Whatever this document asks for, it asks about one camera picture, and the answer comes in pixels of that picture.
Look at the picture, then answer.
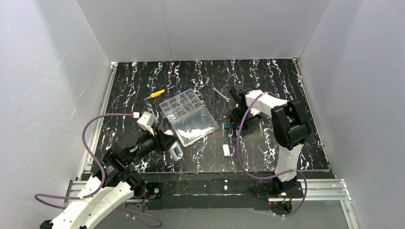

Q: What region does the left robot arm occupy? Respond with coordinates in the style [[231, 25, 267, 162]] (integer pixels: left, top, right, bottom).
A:
[[40, 129, 182, 229]]

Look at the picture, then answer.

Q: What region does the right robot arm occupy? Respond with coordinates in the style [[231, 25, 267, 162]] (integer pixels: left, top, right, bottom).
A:
[[229, 84, 312, 192]]

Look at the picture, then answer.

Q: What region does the white remote control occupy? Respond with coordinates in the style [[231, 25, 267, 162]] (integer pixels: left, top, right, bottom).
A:
[[168, 141, 183, 161]]

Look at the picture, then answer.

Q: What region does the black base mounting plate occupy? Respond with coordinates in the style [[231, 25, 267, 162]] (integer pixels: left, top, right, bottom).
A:
[[125, 172, 270, 210]]

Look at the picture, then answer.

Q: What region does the clear plastic organizer box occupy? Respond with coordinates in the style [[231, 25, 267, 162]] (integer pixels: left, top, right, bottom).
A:
[[159, 89, 219, 147]]

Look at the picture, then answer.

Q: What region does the blue silver wrench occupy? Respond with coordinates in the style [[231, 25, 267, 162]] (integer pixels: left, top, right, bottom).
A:
[[212, 86, 231, 103]]

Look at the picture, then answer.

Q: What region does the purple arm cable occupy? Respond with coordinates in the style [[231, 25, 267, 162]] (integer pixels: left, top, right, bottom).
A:
[[236, 92, 308, 219], [34, 113, 163, 228]]

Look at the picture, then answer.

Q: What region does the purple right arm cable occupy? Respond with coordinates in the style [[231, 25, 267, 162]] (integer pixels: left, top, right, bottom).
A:
[[236, 92, 308, 219]]

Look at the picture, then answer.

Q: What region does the white battery cover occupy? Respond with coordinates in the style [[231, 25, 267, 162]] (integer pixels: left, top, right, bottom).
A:
[[222, 144, 231, 157]]

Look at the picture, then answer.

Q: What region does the yellow handled screwdriver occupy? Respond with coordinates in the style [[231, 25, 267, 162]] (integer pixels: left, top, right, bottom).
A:
[[149, 86, 174, 98]]

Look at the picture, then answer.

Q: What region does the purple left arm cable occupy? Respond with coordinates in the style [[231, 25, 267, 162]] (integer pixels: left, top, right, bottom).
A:
[[34, 113, 163, 228]]

